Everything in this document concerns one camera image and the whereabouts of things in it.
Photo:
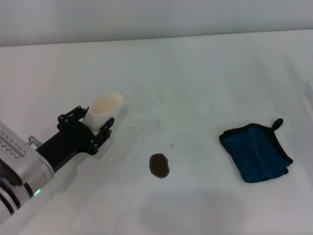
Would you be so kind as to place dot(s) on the blue rag with black trim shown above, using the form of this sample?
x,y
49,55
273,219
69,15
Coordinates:
x,y
256,151

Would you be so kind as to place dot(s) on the white paper cup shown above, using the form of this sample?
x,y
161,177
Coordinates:
x,y
102,112

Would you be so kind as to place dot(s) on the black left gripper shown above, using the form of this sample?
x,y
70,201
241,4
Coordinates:
x,y
71,142

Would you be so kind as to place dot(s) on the black water stain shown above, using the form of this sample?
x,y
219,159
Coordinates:
x,y
159,166

